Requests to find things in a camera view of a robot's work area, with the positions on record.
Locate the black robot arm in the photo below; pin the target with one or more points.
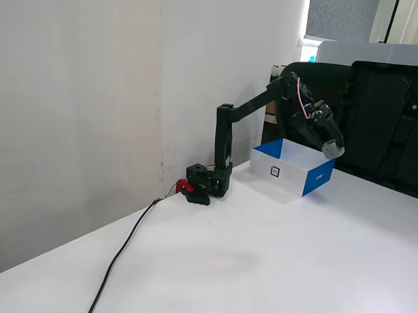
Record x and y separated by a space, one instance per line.
248 106

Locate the gray block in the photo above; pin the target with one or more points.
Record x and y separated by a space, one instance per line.
333 149

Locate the red clamp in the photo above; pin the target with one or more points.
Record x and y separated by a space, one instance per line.
181 185

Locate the black mesh office chair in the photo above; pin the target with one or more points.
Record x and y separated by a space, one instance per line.
296 87

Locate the gray window blind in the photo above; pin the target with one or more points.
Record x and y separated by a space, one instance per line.
341 8

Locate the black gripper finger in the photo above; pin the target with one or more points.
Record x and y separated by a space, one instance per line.
307 136
331 132

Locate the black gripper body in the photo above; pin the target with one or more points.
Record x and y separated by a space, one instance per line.
319 127

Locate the blue and white box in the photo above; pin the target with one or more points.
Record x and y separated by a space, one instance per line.
293 173

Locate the brown cardboard box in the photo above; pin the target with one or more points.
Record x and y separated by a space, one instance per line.
271 107

